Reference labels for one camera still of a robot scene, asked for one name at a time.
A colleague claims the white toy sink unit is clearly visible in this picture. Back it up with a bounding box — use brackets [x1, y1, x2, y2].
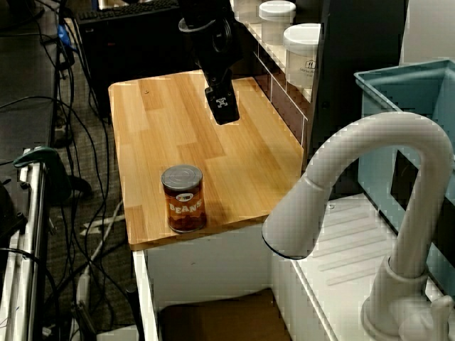
[132, 193, 455, 341]

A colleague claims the black keyboard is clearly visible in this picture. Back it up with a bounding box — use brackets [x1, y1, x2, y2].
[75, 0, 181, 21]

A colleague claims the blue clamp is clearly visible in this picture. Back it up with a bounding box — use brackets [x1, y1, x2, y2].
[58, 17, 77, 65]

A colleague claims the wide black upright post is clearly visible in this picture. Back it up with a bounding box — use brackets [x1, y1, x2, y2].
[308, 0, 409, 172]

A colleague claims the white lidded jar with logo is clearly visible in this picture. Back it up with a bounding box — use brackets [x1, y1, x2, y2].
[282, 23, 321, 88]

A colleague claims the dark tiled backsplash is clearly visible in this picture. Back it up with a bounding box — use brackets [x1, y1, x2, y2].
[245, 31, 307, 147]

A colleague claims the silver metal frame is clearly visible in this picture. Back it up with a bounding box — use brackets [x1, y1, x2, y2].
[0, 156, 49, 341]

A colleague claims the white curved faucet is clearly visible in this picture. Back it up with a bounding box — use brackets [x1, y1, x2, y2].
[262, 112, 455, 341]

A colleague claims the teal plastic bin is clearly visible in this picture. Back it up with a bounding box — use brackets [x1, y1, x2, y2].
[353, 59, 455, 300]

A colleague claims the cream wall shelf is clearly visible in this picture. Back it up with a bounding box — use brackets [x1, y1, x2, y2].
[230, 0, 314, 104]

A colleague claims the beans can with grey lid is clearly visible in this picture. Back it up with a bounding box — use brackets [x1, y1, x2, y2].
[161, 164, 208, 234]

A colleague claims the green clamp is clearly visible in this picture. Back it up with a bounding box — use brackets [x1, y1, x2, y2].
[13, 145, 90, 197]

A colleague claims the black cable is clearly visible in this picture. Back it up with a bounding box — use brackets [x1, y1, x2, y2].
[0, 94, 112, 257]
[53, 0, 94, 200]

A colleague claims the plain white lidded jar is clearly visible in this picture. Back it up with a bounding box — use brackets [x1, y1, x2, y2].
[258, 0, 297, 45]

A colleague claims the black computer case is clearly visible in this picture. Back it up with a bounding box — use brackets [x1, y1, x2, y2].
[75, 6, 205, 120]

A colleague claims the white floor cable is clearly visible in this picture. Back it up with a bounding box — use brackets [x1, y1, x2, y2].
[70, 200, 126, 335]

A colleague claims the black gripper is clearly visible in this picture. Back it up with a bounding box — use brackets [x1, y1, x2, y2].
[183, 16, 247, 126]

